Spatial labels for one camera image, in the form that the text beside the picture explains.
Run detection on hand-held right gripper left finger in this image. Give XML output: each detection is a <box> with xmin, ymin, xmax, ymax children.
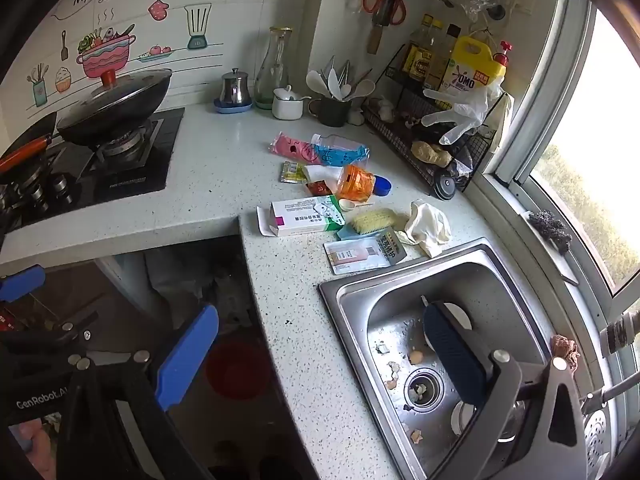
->
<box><xmin>55</xmin><ymin>304</ymin><xmax>221</xmax><ymax>480</ymax></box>

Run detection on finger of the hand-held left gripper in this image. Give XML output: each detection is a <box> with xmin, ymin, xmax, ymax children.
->
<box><xmin>0</xmin><ymin>310</ymin><xmax>100</xmax><ymax>357</ymax></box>
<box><xmin>0</xmin><ymin>264</ymin><xmax>47</xmax><ymax>304</ymax></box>

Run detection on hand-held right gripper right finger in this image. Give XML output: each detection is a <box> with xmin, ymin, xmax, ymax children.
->
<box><xmin>422</xmin><ymin>301</ymin><xmax>588</xmax><ymax>480</ymax></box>

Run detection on red bucket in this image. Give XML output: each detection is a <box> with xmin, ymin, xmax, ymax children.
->
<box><xmin>205</xmin><ymin>342</ymin><xmax>273</xmax><ymax>401</ymax></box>

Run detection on white cloth rag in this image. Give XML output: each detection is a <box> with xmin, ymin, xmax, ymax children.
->
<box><xmin>398</xmin><ymin>199</ymin><xmax>452</xmax><ymax>258</ymax></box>

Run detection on pink and grey shampoo sachet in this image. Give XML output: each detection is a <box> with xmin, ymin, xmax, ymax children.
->
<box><xmin>323</xmin><ymin>230</ymin><xmax>409</xmax><ymax>276</ymax></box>

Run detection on yellow bristle scrub brush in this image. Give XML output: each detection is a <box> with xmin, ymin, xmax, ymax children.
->
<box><xmin>337</xmin><ymin>207</ymin><xmax>401</xmax><ymax>241</ymax></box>

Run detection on white green medicine box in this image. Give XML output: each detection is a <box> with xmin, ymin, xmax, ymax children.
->
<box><xmin>256</xmin><ymin>194</ymin><xmax>347</xmax><ymax>237</ymax></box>

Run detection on yellow sachet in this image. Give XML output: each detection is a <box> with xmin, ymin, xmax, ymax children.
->
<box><xmin>279</xmin><ymin>161</ymin><xmax>307</xmax><ymax>183</ymax></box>

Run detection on white paper towel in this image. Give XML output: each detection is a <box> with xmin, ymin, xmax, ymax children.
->
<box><xmin>300</xmin><ymin>164</ymin><xmax>343</xmax><ymax>186</ymax></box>

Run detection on pink and blue plastic bag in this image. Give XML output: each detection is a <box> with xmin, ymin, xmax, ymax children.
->
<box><xmin>270</xmin><ymin>131</ymin><xmax>371</xmax><ymax>168</ymax></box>

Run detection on clear plastic bottle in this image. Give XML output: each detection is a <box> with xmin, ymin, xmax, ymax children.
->
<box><xmin>310</xmin><ymin>132</ymin><xmax>353</xmax><ymax>153</ymax></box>

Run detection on person's left hand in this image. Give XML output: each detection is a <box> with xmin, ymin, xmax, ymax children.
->
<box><xmin>9</xmin><ymin>420</ymin><xmax>53</xmax><ymax>480</ymax></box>

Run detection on eggshell pieces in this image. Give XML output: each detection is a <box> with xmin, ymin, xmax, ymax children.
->
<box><xmin>372</xmin><ymin>340</ymin><xmax>426</xmax><ymax>446</ymax></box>

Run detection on white plate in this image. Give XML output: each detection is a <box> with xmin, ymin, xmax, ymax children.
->
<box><xmin>425</xmin><ymin>300</ymin><xmax>473</xmax><ymax>348</ymax></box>

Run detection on sink drain strainer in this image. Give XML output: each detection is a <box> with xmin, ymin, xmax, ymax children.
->
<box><xmin>402</xmin><ymin>367</ymin><xmax>446</xmax><ymax>413</ymax></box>

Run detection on steel cup in sink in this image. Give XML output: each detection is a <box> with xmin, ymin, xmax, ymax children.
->
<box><xmin>450</xmin><ymin>400</ymin><xmax>531</xmax><ymax>443</ymax></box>

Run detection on steel sink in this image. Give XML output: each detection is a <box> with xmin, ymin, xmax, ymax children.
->
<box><xmin>318</xmin><ymin>237</ymin><xmax>601</xmax><ymax>480</ymax></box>

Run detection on brown dishcloth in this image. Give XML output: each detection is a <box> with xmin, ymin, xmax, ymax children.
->
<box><xmin>550</xmin><ymin>334</ymin><xmax>581</xmax><ymax>373</ymax></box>

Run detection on steel wool scourer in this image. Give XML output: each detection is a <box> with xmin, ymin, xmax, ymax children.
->
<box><xmin>527</xmin><ymin>210</ymin><xmax>572</xmax><ymax>255</ymax></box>

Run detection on metal colander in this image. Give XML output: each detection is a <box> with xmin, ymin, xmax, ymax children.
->
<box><xmin>582</xmin><ymin>407</ymin><xmax>613</xmax><ymax>471</ymax></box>

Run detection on steel faucet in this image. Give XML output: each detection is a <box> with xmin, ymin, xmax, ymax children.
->
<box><xmin>580</xmin><ymin>310</ymin><xmax>640</xmax><ymax>413</ymax></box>

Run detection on black gas stove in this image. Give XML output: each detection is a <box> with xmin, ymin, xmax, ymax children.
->
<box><xmin>0</xmin><ymin>106</ymin><xmax>186</xmax><ymax>233</ymax></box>

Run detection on black round disc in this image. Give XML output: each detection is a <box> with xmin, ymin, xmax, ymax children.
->
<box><xmin>432</xmin><ymin>172</ymin><xmax>458</xmax><ymax>201</ymax></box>

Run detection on black wok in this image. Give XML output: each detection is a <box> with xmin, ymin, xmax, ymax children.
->
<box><xmin>56</xmin><ymin>75</ymin><xmax>173</xmax><ymax>147</ymax></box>

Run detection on ginger root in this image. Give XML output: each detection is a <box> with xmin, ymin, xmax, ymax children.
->
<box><xmin>411</xmin><ymin>140</ymin><xmax>453</xmax><ymax>167</ymax></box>

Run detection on glass lid red knob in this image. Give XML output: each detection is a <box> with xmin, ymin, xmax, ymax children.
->
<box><xmin>56</xmin><ymin>69</ymin><xmax>173</xmax><ymax>128</ymax></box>

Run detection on clear plastic glove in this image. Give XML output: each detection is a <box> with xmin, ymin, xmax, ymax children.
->
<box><xmin>421</xmin><ymin>77</ymin><xmax>503</xmax><ymax>146</ymax></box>

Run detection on cream rubber glove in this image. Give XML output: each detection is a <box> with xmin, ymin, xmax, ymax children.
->
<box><xmin>492</xmin><ymin>92</ymin><xmax>515</xmax><ymax>153</ymax></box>

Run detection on blue saucer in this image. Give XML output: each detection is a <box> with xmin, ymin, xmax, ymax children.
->
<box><xmin>214</xmin><ymin>97</ymin><xmax>254</xmax><ymax>114</ymax></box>

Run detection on white condiment jar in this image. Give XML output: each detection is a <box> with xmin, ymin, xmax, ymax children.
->
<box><xmin>271</xmin><ymin>85</ymin><xmax>306</xmax><ymax>121</ymax></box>

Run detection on dark utensil mug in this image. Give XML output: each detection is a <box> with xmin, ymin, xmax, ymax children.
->
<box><xmin>308</xmin><ymin>96</ymin><xmax>351</xmax><ymax>128</ymax></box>

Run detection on steel canister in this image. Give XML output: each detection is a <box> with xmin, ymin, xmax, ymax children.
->
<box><xmin>221</xmin><ymin>67</ymin><xmax>251</xmax><ymax>106</ymax></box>

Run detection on yellow detergent bottle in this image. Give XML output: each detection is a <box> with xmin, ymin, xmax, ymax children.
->
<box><xmin>440</xmin><ymin>35</ymin><xmax>516</xmax><ymax>106</ymax></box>

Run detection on glass carafe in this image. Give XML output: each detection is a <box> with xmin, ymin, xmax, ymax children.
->
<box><xmin>254</xmin><ymin>26</ymin><xmax>292</xmax><ymax>110</ymax></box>

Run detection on bunch of white spoons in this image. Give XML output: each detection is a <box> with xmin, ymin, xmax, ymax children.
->
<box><xmin>306</xmin><ymin>56</ymin><xmax>376</xmax><ymax>102</ymax></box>

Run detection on frying pan orange handle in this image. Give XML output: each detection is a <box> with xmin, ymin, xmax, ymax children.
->
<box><xmin>0</xmin><ymin>110</ymin><xmax>58</xmax><ymax>176</ymax></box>

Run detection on black wire rack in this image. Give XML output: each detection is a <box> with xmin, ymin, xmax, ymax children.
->
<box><xmin>362</xmin><ymin>42</ymin><xmax>506</xmax><ymax>198</ymax></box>

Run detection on kitchen wall sticker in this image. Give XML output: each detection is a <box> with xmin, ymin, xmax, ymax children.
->
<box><xmin>25</xmin><ymin>0</ymin><xmax>223</xmax><ymax>108</ymax></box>

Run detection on window frame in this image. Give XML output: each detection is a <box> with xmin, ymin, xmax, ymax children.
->
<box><xmin>470</xmin><ymin>0</ymin><xmax>640</xmax><ymax>311</ymax></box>

